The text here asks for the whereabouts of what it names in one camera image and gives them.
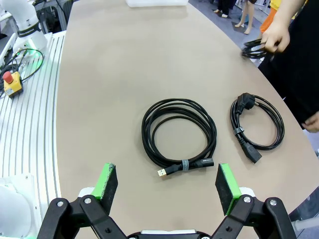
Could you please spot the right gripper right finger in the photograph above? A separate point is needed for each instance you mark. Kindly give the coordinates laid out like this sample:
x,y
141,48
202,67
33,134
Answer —
x,y
256,224

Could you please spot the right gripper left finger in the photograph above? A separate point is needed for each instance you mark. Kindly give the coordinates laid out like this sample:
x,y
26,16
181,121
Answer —
x,y
79,224

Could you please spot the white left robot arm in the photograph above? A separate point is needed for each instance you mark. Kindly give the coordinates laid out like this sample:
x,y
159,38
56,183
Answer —
x,y
27,22

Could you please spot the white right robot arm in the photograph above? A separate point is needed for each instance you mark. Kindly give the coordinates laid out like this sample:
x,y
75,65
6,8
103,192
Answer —
x,y
12,206

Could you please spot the person's right forearm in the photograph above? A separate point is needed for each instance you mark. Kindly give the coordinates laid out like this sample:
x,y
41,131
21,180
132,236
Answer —
x,y
291,12

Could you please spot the person's left hand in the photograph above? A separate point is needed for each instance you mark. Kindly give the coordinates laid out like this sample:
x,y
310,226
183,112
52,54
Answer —
x,y
314,124

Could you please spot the person's right hand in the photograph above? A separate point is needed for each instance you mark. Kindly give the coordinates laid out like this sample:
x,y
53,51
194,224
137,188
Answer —
x,y
275,35

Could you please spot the white slotted mounting platform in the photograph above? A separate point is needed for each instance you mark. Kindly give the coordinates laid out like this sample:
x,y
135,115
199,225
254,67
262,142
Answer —
x,y
32,124

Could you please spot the yellow emergency stop box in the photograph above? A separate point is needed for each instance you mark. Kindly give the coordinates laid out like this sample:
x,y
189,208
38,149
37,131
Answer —
x,y
15,84

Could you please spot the person in black t-shirt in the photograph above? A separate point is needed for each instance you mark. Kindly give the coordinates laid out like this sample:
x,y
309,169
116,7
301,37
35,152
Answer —
x,y
304,74

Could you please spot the mannequin in yellow hoodie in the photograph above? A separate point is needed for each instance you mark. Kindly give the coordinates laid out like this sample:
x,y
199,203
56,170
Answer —
x,y
268,20

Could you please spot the bare-legged display mannequin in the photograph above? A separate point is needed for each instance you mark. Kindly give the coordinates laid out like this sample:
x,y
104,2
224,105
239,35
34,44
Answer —
x,y
246,17

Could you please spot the bystander in dark clothes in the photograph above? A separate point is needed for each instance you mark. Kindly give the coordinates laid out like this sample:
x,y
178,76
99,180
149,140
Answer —
x,y
224,6

